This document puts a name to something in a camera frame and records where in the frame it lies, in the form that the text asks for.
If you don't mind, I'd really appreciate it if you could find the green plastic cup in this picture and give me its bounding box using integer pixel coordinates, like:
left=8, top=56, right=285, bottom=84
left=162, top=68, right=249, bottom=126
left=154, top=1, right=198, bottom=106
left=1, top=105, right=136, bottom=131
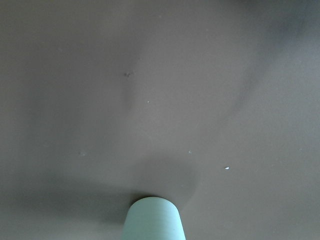
left=121, top=197, right=186, bottom=240

